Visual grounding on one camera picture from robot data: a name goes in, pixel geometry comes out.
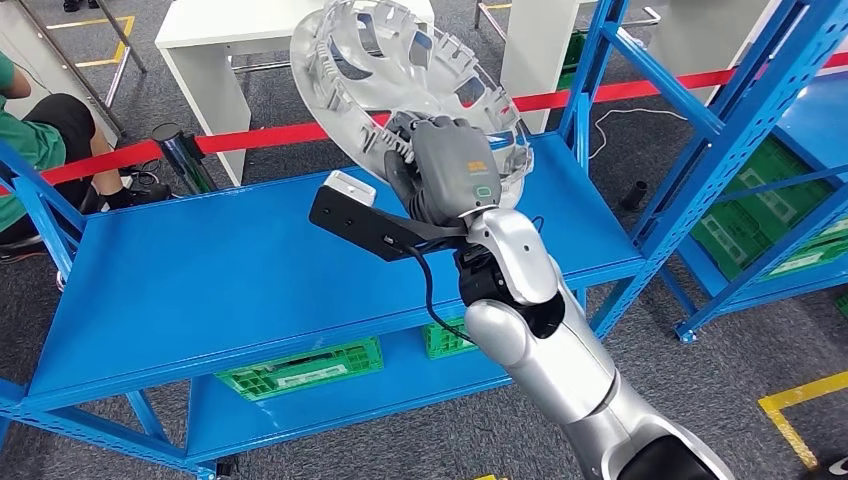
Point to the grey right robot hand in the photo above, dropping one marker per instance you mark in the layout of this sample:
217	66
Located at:
457	166

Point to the silver plastic wheel cover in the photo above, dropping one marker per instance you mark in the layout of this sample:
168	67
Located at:
397	99

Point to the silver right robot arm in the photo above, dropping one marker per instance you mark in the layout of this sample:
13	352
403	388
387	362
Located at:
543	358

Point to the blue metal shelf rack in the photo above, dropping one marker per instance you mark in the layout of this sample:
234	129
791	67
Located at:
821	132
232	278

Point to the white table side panel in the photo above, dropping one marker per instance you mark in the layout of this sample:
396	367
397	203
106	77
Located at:
540	60
26	26

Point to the black cylinder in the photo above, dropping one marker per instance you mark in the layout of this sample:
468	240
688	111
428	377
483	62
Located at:
632	197

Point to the red barrier belt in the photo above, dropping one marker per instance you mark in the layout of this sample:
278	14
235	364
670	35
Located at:
252	137

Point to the white table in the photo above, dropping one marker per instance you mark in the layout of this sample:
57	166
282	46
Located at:
218	26

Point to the person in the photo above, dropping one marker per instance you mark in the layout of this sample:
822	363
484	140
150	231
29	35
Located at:
836	472
33	152

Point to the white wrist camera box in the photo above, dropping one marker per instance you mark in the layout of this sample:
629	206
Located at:
351	187

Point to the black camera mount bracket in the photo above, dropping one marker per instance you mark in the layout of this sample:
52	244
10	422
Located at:
358	222

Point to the steel table leg frame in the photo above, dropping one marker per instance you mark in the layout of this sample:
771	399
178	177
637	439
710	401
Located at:
122	36
487	18

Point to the black stanchion post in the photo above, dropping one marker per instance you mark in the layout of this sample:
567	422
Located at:
182	156

